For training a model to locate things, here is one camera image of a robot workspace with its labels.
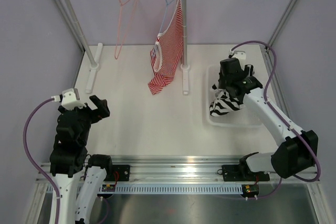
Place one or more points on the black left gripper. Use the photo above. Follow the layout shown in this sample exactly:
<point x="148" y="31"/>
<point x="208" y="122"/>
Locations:
<point x="102" y="112"/>

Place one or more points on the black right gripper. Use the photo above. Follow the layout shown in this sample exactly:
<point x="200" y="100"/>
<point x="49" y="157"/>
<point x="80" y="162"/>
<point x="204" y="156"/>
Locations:
<point x="222" y="83"/>

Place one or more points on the black white striped tank top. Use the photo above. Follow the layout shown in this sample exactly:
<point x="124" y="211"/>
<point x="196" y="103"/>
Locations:
<point x="223" y="104"/>

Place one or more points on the pink wire hanger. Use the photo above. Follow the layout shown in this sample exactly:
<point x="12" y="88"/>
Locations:
<point x="121" y="40"/>

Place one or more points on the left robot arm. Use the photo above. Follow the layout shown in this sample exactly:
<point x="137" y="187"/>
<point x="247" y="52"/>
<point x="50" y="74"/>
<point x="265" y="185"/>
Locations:
<point x="76" y="179"/>

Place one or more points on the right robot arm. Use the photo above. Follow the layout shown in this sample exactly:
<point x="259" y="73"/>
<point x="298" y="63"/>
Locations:
<point x="297" y="149"/>

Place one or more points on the red white striped tank top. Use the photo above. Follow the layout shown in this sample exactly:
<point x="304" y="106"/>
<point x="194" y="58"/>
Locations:
<point x="167" y="52"/>

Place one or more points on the white plastic basket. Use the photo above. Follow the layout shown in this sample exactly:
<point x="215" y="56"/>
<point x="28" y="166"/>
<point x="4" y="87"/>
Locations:
<point x="243" y="118"/>

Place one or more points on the white and silver clothes rack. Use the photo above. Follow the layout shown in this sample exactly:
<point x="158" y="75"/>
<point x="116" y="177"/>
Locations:
<point x="95" y="58"/>

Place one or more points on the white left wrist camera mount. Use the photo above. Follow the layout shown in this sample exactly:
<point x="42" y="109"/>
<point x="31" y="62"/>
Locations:
<point x="69" y="99"/>

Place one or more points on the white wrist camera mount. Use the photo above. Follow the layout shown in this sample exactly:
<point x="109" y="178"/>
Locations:
<point x="240" y="55"/>
<point x="69" y="99"/>

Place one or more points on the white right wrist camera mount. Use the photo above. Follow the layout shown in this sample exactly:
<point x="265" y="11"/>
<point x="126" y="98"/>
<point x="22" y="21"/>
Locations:
<point x="240" y="55"/>

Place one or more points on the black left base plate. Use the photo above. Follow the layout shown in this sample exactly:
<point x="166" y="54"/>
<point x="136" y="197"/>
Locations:
<point x="119" y="172"/>

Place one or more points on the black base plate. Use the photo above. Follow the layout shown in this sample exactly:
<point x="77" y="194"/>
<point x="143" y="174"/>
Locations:
<point x="119" y="172"/>
<point x="234" y="173"/>

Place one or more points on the aluminium mounting rail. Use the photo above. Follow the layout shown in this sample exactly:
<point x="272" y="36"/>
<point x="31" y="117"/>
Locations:
<point x="175" y="169"/>

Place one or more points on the white slotted cable duct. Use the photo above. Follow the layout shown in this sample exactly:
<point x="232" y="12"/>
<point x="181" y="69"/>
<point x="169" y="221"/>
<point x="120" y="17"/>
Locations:
<point x="173" y="189"/>

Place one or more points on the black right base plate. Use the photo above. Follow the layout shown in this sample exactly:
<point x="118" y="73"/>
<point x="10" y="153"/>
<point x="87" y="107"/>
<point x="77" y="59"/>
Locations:
<point x="234" y="173"/>

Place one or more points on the right aluminium frame post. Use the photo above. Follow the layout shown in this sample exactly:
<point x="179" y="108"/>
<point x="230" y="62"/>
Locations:
<point x="282" y="22"/>

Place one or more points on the aluminium frame post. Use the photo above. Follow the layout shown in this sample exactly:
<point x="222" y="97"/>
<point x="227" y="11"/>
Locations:
<point x="65" y="18"/>
<point x="282" y="22"/>

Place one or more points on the left aluminium frame post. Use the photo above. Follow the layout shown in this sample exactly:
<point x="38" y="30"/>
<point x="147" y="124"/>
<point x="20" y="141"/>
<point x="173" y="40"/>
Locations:
<point x="65" y="18"/>

